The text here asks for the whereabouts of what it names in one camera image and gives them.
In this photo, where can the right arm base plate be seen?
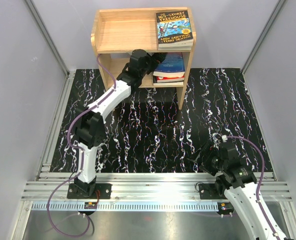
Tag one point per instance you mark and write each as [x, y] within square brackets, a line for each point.
[208, 191]

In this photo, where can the purple 117-storey treehouse book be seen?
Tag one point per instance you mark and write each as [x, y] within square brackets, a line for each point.
[179, 45]

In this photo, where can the light wooden bookshelf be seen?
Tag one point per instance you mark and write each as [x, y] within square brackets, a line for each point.
[125, 43]

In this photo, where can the slotted cable duct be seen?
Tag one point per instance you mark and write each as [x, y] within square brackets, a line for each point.
[122, 206]

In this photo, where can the red 13-storey treehouse book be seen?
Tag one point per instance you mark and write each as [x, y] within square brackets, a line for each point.
[160, 79]

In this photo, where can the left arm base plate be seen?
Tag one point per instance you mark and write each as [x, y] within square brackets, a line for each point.
[97, 190]

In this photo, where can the blue sunset cover book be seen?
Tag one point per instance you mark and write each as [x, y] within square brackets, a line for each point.
[173, 66]

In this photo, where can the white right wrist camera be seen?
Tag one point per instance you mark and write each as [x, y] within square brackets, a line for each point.
[224, 138]

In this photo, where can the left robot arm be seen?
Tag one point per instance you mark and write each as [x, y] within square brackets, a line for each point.
[89, 126]

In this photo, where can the grey-blue dark cover book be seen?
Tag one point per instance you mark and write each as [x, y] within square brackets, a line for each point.
[166, 84]

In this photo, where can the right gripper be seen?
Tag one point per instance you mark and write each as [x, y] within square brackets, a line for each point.
[205, 166]

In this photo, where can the aluminium mounting rail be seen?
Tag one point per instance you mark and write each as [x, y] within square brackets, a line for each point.
[126, 187]

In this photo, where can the black 169-storey treehouse book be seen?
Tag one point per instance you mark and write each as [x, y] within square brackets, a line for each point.
[173, 26]

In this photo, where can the black marble pattern mat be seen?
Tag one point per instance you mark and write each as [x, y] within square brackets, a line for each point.
[149, 133]

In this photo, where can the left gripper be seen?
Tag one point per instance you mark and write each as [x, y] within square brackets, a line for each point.
[156, 58]

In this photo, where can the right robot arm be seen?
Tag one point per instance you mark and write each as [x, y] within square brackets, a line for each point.
[237, 183]

